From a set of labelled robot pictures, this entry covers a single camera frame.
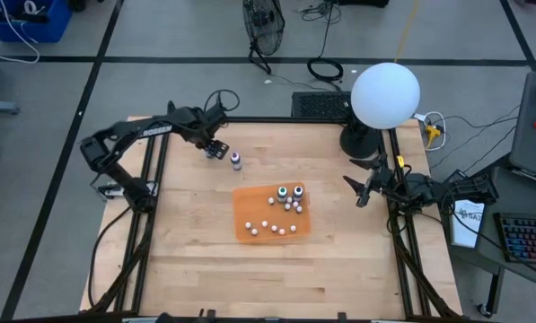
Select grey side table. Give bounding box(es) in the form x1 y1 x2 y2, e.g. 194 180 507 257
508 70 536 185

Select black aluminum table frame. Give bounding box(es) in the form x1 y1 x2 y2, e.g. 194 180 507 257
81 100 464 322

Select black floor fan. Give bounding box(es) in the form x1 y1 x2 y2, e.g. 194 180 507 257
242 0 286 76

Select tangled black cables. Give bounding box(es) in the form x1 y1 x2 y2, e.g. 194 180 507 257
296 0 343 23

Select white globe table lamp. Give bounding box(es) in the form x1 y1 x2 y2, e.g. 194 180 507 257
338 62 422 160

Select backlit computer keyboard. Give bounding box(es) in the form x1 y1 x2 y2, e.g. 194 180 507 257
493 212 536 265

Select silver arm base bracket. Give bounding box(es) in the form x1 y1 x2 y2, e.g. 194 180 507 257
97 181 159 199

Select black perforated case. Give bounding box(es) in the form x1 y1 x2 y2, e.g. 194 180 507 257
291 91 354 120

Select white floor cable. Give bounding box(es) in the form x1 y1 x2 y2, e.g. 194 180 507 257
0 0 41 65

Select blue plastic bin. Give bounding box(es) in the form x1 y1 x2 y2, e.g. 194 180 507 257
0 0 74 45

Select yellow cable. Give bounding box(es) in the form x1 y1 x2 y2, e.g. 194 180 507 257
393 0 424 64

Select white cable loop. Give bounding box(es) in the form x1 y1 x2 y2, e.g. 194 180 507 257
413 110 448 153

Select yellow extension plug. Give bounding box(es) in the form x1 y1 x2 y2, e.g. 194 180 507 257
424 125 443 149

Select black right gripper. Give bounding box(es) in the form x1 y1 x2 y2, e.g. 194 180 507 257
342 152 401 208

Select orange translucent plastic tray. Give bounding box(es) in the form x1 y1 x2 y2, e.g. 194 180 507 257
232 181 312 244

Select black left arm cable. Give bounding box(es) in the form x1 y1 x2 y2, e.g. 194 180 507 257
86 205 134 310

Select white printed paper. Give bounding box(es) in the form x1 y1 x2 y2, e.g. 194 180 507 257
449 199 487 249

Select black coiled floor cable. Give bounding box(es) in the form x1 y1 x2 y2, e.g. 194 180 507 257
306 2 345 83

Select dark grey desk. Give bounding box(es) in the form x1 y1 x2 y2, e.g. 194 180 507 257
446 165 536 292

